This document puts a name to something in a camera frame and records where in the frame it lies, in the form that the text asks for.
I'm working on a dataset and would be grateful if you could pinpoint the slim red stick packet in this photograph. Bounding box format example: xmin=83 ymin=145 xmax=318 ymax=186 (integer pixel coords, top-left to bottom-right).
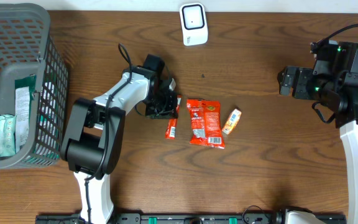
xmin=165 ymin=95 xmax=181 ymax=139

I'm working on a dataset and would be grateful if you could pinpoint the large red snack bag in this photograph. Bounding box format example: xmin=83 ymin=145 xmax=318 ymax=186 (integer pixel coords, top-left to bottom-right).
xmin=186 ymin=99 xmax=225 ymax=149

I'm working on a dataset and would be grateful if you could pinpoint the small orange snack packet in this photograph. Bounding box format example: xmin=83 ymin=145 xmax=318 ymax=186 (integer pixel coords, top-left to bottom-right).
xmin=222 ymin=109 xmax=242 ymax=134

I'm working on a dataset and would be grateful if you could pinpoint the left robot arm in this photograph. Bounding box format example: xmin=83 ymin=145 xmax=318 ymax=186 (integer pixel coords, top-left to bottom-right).
xmin=60 ymin=66 xmax=177 ymax=223

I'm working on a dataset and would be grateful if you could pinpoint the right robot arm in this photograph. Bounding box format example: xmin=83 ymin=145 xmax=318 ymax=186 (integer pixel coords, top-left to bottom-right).
xmin=277 ymin=41 xmax=358 ymax=223

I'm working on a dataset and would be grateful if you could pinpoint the white barcode scanner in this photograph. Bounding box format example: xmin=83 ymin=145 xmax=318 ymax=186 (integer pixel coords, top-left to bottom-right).
xmin=179 ymin=2 xmax=208 ymax=46

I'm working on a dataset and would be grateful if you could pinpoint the green white packet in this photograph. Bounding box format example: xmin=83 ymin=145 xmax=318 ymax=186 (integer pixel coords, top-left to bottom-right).
xmin=15 ymin=75 xmax=37 ymax=153

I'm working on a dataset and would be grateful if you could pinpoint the grey plastic mesh basket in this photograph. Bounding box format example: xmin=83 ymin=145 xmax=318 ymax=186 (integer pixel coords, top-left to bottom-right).
xmin=0 ymin=3 xmax=69 ymax=169

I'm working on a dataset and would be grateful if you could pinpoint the teal wet wipes packet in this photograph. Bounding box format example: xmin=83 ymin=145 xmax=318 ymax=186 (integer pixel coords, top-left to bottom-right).
xmin=0 ymin=114 xmax=16 ymax=157

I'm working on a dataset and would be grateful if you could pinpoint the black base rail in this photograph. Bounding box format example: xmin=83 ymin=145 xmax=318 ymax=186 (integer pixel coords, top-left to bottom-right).
xmin=35 ymin=213 xmax=347 ymax=224

